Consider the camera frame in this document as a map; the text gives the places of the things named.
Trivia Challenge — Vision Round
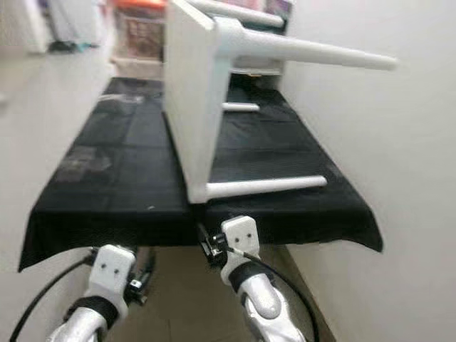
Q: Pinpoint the white cabinet appliance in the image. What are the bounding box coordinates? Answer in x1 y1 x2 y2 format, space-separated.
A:
50 0 104 45

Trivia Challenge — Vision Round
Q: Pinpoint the grey framed picture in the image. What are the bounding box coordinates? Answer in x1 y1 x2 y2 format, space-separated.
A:
264 0 293 19

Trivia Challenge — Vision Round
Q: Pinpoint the black tablecloth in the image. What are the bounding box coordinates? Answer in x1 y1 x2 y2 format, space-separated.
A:
18 77 384 273

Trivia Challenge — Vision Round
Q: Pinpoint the beige patterned cloth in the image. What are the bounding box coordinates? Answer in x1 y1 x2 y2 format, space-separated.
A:
110 57 165 81

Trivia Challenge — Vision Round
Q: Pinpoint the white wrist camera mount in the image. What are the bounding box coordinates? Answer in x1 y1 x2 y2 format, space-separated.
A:
91 244 138 307
221 216 261 275

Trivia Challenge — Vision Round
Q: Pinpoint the clear tape strip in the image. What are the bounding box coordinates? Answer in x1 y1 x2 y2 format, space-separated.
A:
103 95 150 106

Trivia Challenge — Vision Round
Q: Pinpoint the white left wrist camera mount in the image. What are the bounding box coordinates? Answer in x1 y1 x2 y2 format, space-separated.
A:
91 244 138 307

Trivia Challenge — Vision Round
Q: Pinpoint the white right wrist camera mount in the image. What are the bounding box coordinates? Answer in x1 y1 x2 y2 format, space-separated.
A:
221 216 261 275

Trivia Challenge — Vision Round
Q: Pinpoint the black floor gadget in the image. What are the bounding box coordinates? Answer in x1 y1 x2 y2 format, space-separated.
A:
48 41 97 55

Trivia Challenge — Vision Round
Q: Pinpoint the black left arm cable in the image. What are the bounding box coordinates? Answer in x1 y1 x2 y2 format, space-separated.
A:
9 253 97 342

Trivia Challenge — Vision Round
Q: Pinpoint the clear tape patch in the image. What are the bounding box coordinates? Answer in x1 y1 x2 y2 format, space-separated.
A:
57 146 111 182

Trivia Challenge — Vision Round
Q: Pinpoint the white plastic children table top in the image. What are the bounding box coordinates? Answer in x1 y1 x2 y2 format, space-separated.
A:
162 0 247 205

